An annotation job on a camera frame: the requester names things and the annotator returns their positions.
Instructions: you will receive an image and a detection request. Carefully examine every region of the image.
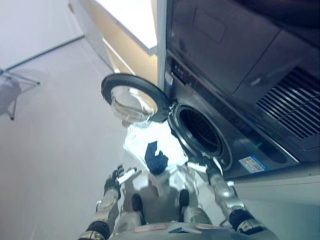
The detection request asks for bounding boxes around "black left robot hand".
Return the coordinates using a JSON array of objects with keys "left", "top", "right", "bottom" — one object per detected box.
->
[{"left": 104, "top": 163, "right": 142, "bottom": 199}]

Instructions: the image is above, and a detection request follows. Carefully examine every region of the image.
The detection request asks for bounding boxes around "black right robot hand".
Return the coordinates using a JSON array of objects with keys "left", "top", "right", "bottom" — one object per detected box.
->
[{"left": 186, "top": 151, "right": 224, "bottom": 181}]

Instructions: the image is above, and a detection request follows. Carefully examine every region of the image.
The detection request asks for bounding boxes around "dark grey front-load washing machine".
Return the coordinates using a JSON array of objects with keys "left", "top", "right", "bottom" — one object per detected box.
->
[{"left": 163, "top": 48, "right": 301, "bottom": 181}]

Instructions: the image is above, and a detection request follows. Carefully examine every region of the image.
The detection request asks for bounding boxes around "clear plastic laundry basket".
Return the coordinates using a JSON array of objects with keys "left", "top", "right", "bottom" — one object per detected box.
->
[{"left": 122, "top": 121, "right": 210, "bottom": 193}]

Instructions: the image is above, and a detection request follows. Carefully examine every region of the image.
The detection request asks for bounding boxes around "round washing machine door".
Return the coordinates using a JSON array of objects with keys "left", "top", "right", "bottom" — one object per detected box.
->
[{"left": 100, "top": 72, "right": 171, "bottom": 124}]

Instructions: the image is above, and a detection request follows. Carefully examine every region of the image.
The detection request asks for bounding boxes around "blue white machine sticker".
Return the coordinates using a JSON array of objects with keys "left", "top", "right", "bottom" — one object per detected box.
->
[{"left": 163, "top": 72, "right": 175, "bottom": 89}]

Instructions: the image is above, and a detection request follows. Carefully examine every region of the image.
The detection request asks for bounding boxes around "metal clothes drying rack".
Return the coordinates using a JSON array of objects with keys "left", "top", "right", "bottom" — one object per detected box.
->
[{"left": 0, "top": 66, "right": 41, "bottom": 121}]

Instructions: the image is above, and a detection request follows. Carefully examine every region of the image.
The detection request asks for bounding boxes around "silver left robot leg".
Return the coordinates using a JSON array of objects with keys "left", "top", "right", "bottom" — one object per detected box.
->
[{"left": 121, "top": 193, "right": 149, "bottom": 226}]

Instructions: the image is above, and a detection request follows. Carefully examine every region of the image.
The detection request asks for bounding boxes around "silver robot leg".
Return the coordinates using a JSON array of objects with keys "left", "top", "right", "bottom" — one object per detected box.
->
[
  {"left": 174, "top": 188, "right": 214, "bottom": 226},
  {"left": 121, "top": 193, "right": 149, "bottom": 226}
]

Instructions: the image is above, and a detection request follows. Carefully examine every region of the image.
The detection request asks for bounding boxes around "blue energy label sticker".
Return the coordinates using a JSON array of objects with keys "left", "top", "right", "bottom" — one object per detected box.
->
[{"left": 238, "top": 154, "right": 270, "bottom": 174}]

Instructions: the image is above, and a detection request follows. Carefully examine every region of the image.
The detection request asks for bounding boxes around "dark blue garment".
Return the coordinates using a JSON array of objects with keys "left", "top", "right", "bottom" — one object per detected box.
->
[{"left": 144, "top": 140, "right": 169, "bottom": 175}]

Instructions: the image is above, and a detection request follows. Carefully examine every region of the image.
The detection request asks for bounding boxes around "silver right robot leg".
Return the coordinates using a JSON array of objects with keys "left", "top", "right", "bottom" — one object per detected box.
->
[{"left": 174, "top": 188, "right": 214, "bottom": 226}]

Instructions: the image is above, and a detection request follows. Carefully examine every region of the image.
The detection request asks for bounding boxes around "grey robot torso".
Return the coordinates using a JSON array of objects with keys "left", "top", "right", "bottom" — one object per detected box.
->
[{"left": 109, "top": 220, "right": 242, "bottom": 240}]

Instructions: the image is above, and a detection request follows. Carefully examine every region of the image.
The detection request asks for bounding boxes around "white cloth on rack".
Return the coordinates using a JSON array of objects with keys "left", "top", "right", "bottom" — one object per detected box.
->
[{"left": 0, "top": 79, "right": 22, "bottom": 116}]

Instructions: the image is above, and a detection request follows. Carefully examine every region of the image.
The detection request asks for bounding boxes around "white cabinet panel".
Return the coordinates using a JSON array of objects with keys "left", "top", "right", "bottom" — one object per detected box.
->
[{"left": 68, "top": 0, "right": 159, "bottom": 74}]

